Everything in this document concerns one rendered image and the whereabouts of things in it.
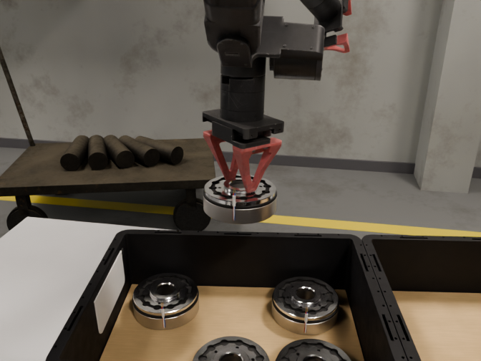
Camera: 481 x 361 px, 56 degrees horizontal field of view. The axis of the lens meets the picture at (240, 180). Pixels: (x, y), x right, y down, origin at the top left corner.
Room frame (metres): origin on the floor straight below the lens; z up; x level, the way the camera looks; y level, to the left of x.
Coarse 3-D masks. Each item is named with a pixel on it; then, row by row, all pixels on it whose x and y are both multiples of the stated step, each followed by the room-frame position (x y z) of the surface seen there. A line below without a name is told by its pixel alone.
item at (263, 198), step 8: (240, 176) 0.62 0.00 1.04; (208, 184) 0.59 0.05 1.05; (216, 184) 0.59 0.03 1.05; (264, 184) 0.59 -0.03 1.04; (272, 184) 0.59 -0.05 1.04; (208, 192) 0.56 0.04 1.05; (216, 192) 0.56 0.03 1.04; (224, 192) 0.56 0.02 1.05; (256, 192) 0.56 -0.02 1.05; (264, 192) 0.57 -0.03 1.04; (272, 192) 0.56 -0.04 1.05; (216, 200) 0.54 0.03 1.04; (224, 200) 0.53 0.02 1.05; (232, 200) 0.53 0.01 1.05; (240, 200) 0.53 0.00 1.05; (248, 200) 0.53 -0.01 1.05; (256, 200) 0.53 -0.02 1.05; (264, 200) 0.54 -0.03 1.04
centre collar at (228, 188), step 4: (228, 180) 0.59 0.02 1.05; (232, 180) 0.59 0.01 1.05; (236, 180) 0.59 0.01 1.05; (240, 180) 0.59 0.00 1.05; (224, 184) 0.58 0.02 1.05; (228, 184) 0.58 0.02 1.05; (232, 184) 0.59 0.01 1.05; (224, 188) 0.57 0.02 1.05; (228, 188) 0.56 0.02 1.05; (232, 188) 0.56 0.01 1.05; (236, 188) 0.56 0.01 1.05; (240, 188) 0.56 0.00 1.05; (244, 188) 0.56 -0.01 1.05; (232, 192) 0.56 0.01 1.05; (236, 192) 0.55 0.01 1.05; (240, 192) 0.55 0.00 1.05; (244, 192) 0.56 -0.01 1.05; (252, 192) 0.56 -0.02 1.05
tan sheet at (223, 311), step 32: (224, 288) 0.63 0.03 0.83; (256, 288) 0.63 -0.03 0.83; (128, 320) 0.55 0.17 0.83; (192, 320) 0.55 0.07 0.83; (224, 320) 0.55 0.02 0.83; (256, 320) 0.55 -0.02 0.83; (352, 320) 0.55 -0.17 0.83; (128, 352) 0.49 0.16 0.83; (160, 352) 0.49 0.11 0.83; (192, 352) 0.49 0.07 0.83; (352, 352) 0.49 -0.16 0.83
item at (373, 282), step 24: (120, 240) 0.62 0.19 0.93; (312, 240) 0.63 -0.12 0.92; (336, 240) 0.63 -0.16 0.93; (360, 240) 0.62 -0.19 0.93; (360, 264) 0.56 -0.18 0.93; (96, 288) 0.50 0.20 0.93; (72, 312) 0.45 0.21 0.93; (384, 312) 0.45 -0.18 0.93; (72, 336) 0.42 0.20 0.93; (384, 336) 0.42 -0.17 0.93; (48, 360) 0.37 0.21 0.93; (72, 360) 0.37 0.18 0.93
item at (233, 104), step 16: (224, 80) 0.57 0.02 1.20; (240, 80) 0.55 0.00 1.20; (256, 80) 0.56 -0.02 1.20; (224, 96) 0.56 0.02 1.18; (240, 96) 0.55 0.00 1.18; (256, 96) 0.56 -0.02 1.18; (208, 112) 0.60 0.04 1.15; (224, 112) 0.56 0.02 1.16; (240, 112) 0.55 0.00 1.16; (256, 112) 0.56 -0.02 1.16; (240, 128) 0.53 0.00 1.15; (256, 128) 0.53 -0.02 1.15; (272, 128) 0.55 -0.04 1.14
